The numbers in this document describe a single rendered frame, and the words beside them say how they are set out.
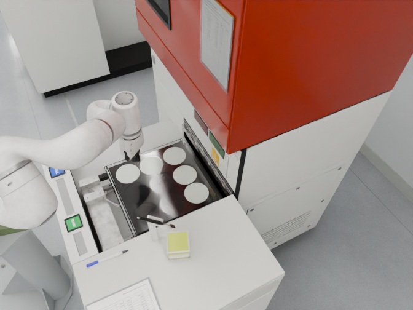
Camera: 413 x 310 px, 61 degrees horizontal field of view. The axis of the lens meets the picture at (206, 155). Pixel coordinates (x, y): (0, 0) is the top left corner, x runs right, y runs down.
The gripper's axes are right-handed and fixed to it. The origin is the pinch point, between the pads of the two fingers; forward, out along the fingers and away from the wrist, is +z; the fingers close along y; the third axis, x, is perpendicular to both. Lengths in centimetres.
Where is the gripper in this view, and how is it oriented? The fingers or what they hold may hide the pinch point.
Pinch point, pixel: (135, 157)
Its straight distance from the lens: 141.5
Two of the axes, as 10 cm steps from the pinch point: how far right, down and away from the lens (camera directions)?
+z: -0.4, 6.1, 7.9
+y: -4.3, 7.1, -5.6
